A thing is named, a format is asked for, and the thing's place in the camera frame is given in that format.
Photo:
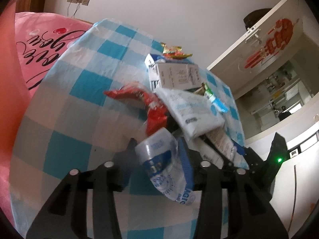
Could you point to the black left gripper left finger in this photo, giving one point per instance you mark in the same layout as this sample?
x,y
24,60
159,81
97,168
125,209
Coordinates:
x,y
64,214

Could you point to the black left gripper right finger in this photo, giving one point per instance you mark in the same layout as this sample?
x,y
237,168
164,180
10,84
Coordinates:
x,y
243,194

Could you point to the blue white wrapper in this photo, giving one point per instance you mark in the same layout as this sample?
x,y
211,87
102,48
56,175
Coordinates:
x,y
166,167

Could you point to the white blue paper package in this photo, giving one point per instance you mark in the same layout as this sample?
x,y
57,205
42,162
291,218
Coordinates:
x,y
223,144

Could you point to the blue white checkered tablecloth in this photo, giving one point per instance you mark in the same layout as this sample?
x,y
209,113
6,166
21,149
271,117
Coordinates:
x,y
70,123

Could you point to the white tissue pack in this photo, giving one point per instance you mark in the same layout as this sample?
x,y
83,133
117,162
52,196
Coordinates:
x,y
191,111

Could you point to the green blue small packet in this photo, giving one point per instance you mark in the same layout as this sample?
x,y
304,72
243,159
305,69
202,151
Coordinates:
x,y
205,91

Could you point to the white door with red decal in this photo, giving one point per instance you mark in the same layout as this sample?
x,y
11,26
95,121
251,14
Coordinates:
x,y
261,50

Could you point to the white cardboard carton box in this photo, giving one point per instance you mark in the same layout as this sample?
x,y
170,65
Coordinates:
x,y
172,73

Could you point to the yellow red snack wrapper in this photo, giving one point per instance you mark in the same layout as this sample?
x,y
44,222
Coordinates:
x,y
174,52

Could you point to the pink love you bedspread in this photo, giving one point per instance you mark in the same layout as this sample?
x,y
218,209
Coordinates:
x,y
41,38

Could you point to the wall power socket strip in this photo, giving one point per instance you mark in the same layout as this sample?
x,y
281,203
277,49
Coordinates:
x,y
82,2

